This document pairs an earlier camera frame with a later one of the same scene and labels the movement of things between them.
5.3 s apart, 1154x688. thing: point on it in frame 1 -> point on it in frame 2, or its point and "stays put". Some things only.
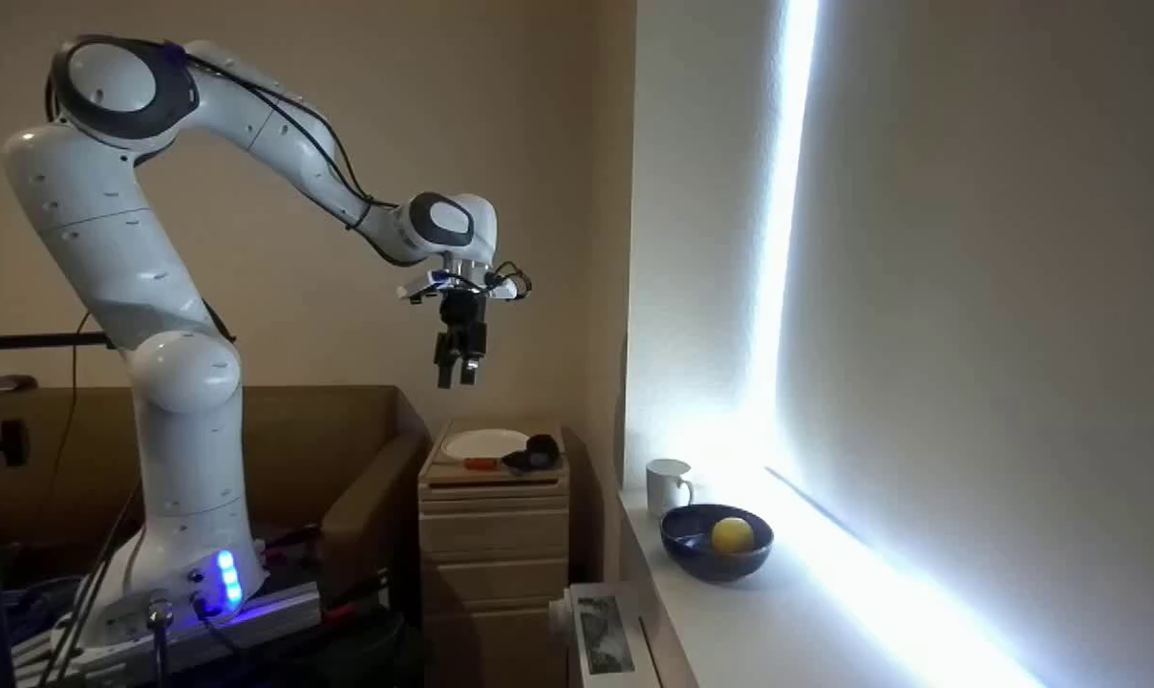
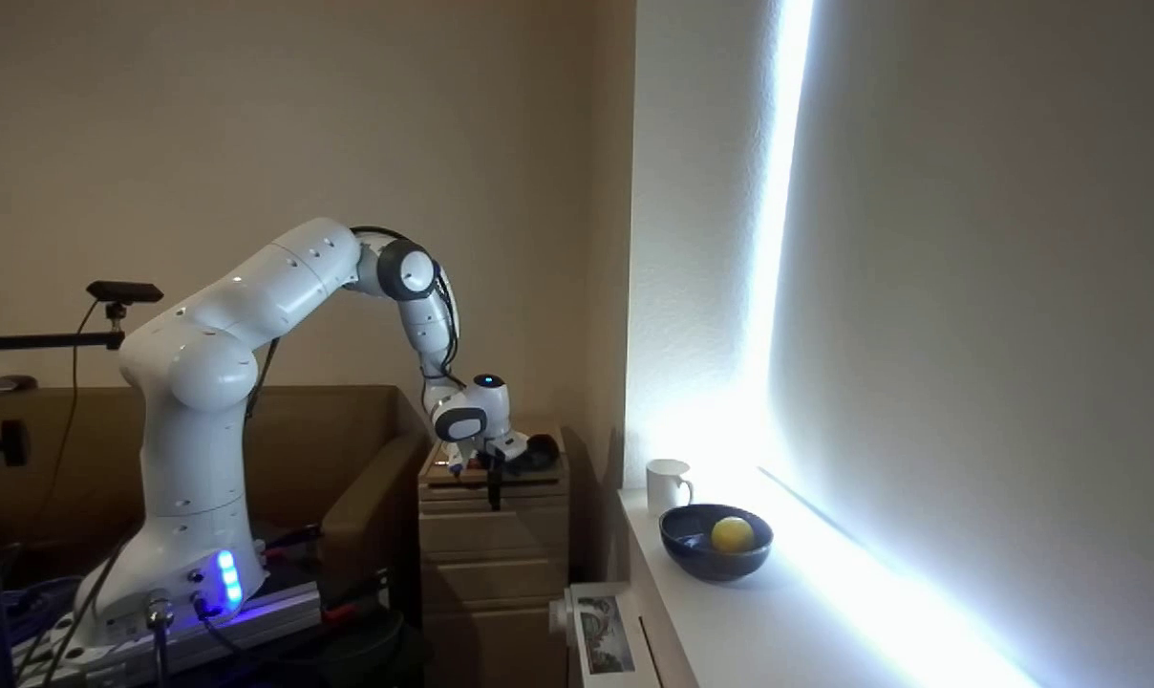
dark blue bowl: x=717 y=543 stays put
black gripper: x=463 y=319 -> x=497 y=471
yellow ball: x=731 y=537 stays put
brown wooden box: x=342 y=487 stays put
